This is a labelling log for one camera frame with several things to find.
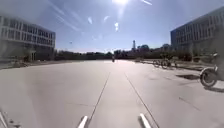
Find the row of trees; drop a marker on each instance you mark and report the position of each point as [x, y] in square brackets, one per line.
[96, 55]

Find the grey paved plaza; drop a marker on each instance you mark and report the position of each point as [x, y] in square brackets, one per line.
[100, 90]

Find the distant tower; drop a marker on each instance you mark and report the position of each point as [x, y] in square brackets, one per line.
[134, 45]

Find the row of parked bicycles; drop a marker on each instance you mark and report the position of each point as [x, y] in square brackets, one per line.
[164, 63]

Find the robot's own part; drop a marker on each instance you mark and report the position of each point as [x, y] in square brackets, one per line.
[144, 120]
[82, 122]

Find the large grey office building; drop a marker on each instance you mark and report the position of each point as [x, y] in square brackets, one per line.
[23, 40]

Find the long grey building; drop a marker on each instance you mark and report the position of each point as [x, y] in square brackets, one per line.
[200, 35]

